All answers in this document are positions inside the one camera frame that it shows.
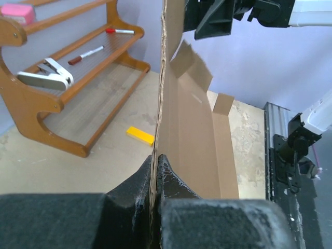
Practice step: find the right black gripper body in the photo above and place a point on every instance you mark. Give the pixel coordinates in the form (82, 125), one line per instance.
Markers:
(240, 7)

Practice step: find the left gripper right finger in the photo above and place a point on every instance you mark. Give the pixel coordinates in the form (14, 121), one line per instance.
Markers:
(184, 220)

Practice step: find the white clamp tool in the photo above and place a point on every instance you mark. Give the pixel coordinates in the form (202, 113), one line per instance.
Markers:
(51, 75)

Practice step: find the pink eraser block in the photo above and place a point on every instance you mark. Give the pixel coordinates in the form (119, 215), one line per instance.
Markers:
(22, 13)

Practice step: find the aluminium extrusion frame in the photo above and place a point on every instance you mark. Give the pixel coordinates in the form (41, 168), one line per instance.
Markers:
(276, 122)

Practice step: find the yellow toy block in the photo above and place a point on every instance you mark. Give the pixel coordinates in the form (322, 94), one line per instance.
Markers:
(140, 135)

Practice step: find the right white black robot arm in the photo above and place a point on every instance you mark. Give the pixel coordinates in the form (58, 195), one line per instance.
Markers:
(278, 51)

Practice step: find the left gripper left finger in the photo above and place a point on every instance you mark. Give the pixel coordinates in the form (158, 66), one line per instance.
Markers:
(117, 219)

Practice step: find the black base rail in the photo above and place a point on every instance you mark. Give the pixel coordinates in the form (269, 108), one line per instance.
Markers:
(308, 212)

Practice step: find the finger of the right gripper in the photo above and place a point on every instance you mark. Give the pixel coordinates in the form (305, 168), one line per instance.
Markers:
(216, 19)
(195, 10)

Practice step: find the brown-capped white marker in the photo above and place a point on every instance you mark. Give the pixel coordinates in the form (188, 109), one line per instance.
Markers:
(84, 55)

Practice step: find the red-capped white marker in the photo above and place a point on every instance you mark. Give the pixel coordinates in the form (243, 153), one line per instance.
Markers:
(119, 31)

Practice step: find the wooden three-tier rack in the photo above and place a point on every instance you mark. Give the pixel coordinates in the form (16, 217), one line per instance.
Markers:
(67, 99)

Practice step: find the brown cardboard box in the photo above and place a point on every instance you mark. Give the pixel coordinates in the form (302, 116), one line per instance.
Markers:
(192, 151)

